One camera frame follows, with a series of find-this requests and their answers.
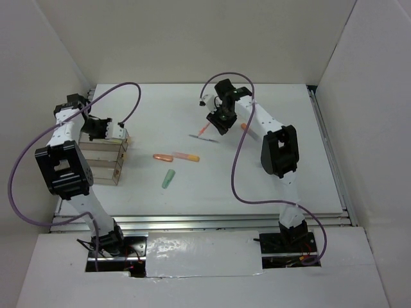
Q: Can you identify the clear drawer organizer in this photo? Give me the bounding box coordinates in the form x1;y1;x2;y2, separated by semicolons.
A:
82;150;127;164
89;161;122;185
78;130;130;151

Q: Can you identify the green translucent cap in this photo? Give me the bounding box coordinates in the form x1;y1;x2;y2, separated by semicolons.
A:
161;169;175;189

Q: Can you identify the purple cable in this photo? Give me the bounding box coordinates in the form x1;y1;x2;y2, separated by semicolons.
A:
198;72;329;266
6;82;143;273

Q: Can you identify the aluminium frame rail front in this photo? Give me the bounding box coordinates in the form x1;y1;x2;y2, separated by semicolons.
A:
50;210;352;233

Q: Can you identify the grey thin pen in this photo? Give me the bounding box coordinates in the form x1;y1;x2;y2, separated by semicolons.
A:
188;134;219;143

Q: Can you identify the white foil sheet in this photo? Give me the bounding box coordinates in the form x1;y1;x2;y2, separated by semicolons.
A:
146;230;263;278

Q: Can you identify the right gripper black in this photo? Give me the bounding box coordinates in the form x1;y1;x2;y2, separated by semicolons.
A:
207;103;238;135

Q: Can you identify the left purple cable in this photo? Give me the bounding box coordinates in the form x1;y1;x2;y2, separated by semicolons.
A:
6;82;143;273

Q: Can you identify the orange thin pen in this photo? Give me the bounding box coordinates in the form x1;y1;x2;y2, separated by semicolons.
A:
197;123;210;137

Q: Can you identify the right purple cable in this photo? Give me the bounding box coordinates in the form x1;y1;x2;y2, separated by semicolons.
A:
198;72;329;266

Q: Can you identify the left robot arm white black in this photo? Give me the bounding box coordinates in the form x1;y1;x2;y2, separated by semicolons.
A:
35;94;128;257

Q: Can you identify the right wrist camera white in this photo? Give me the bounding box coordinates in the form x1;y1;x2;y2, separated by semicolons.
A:
199;94;217;113

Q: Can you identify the orange pink highlighter marker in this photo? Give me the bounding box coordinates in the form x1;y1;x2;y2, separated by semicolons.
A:
172;152;200;162

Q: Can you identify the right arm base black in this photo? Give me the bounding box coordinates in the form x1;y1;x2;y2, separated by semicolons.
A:
253;232;317;270

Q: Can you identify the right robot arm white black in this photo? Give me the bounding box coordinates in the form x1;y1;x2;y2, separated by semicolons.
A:
199;79;308;252

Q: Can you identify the clear drawer organizer far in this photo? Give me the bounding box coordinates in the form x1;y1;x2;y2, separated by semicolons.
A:
78;130;130;151

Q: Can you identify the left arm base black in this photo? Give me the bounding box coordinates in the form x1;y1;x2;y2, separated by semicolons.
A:
77;236;147;278

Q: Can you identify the orange capped clear marker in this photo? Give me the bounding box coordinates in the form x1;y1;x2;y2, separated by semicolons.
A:
241;123;260;141

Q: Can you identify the clear drawer organizer near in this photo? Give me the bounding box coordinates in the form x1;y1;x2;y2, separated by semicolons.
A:
89;161;122;185

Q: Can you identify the clear drawer organizer middle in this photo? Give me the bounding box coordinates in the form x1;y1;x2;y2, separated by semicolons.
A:
82;150;127;164

